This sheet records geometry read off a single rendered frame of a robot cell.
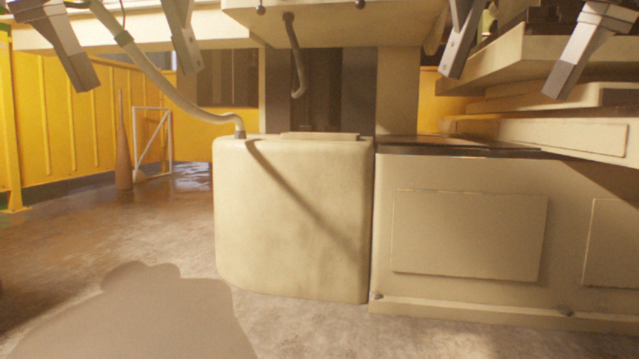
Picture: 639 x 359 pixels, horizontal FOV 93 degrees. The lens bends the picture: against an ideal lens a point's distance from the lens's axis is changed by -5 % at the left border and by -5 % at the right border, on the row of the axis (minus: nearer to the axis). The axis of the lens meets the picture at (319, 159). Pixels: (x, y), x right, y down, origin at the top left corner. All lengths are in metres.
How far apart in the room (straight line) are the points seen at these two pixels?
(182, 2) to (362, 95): 1.44
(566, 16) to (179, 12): 0.97
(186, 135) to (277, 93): 2.48
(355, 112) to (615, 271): 1.22
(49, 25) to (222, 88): 1.57
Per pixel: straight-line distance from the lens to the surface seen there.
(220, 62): 1.97
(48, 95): 3.31
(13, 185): 3.12
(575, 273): 1.40
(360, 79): 1.74
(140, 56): 0.97
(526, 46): 1.01
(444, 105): 3.56
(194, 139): 4.10
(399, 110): 1.73
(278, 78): 1.82
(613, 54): 1.11
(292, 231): 1.23
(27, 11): 0.44
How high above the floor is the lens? 0.69
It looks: 7 degrees down
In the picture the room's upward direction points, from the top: 1 degrees clockwise
